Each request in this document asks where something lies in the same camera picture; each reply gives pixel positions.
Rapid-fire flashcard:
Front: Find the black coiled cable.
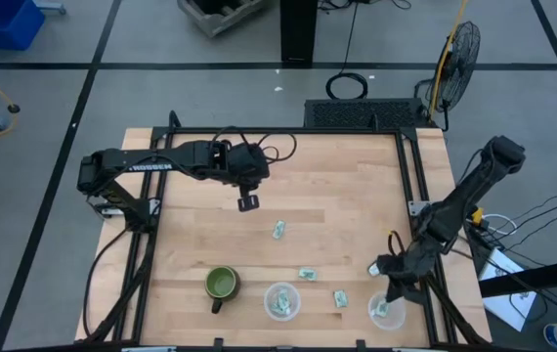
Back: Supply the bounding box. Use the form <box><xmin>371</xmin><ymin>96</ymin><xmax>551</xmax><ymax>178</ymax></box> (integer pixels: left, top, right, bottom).
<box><xmin>325</xmin><ymin>0</ymin><xmax>369</xmax><ymax>101</ymax></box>

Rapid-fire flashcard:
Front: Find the black beam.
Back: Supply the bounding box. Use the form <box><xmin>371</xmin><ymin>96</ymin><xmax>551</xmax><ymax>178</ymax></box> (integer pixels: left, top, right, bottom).
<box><xmin>478</xmin><ymin>256</ymin><xmax>557</xmax><ymax>298</ymax></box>

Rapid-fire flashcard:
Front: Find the grey pallet crate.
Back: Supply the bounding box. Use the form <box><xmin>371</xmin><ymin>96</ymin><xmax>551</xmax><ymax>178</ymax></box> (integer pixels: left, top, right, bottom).
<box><xmin>176</xmin><ymin>0</ymin><xmax>265</xmax><ymax>39</ymax></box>

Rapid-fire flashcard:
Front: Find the green ceramic mug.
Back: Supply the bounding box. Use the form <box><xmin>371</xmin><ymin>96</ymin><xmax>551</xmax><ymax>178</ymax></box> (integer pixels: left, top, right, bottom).
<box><xmin>203</xmin><ymin>265</ymin><xmax>241</xmax><ymax>315</ymax></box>

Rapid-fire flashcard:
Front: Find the black tower case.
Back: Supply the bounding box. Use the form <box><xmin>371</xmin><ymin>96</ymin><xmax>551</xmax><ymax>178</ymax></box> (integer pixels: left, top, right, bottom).
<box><xmin>279</xmin><ymin>0</ymin><xmax>319</xmax><ymax>65</ymax></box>

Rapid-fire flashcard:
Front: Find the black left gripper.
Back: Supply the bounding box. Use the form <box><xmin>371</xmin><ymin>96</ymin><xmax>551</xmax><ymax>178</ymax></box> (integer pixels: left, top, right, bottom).
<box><xmin>219</xmin><ymin>143</ymin><xmax>271</xmax><ymax>213</ymax></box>

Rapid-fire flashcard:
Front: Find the black computer case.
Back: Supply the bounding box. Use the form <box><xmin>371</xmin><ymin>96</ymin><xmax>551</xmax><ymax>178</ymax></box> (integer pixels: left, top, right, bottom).
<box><xmin>303</xmin><ymin>98</ymin><xmax>431</xmax><ymax>130</ymax></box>

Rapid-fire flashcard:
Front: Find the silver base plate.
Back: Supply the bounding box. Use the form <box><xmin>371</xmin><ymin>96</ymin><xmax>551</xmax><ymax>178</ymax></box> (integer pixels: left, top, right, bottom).
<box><xmin>95</xmin><ymin>202</ymin><xmax>128</xmax><ymax>219</ymax></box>
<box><xmin>407</xmin><ymin>199</ymin><xmax>430</xmax><ymax>217</ymax></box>

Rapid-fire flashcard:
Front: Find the black table frame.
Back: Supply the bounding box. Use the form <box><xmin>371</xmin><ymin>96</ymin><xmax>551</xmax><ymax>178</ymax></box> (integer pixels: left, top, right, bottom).
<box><xmin>82</xmin><ymin>110</ymin><xmax>493</xmax><ymax>352</ymax></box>

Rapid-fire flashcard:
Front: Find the black floor fan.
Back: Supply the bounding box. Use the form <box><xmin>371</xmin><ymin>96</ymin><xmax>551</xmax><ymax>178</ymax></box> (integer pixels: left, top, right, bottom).
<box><xmin>413</xmin><ymin>20</ymin><xmax>482</xmax><ymax>133</ymax></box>

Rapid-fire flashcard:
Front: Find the blue plastic bin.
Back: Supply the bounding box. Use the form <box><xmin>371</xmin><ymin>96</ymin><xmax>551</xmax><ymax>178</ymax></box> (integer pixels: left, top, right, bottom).
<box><xmin>0</xmin><ymin>0</ymin><xmax>46</xmax><ymax>51</ymax></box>

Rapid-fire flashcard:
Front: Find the clear plastic container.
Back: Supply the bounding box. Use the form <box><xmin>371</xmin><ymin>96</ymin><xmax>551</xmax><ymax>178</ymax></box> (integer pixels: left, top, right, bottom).
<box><xmin>263</xmin><ymin>282</ymin><xmax>303</xmax><ymax>323</ymax></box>
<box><xmin>367</xmin><ymin>290</ymin><xmax>407</xmax><ymax>331</ymax></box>

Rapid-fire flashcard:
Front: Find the black left arm cable bundle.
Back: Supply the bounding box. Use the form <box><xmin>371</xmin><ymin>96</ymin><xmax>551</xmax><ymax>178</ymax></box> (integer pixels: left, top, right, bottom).
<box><xmin>81</xmin><ymin>224</ymin><xmax>158</xmax><ymax>343</ymax></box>

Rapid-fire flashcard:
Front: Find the white paper booklet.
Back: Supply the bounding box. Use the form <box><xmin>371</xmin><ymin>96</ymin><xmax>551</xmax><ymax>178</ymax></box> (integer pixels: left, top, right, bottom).
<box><xmin>478</xmin><ymin>246</ymin><xmax>538</xmax><ymax>332</ymax></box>

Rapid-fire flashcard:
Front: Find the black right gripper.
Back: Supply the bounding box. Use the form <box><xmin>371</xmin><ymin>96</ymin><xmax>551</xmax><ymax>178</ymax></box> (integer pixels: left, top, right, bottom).
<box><xmin>377</xmin><ymin>242</ymin><xmax>436</xmax><ymax>304</ymax></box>

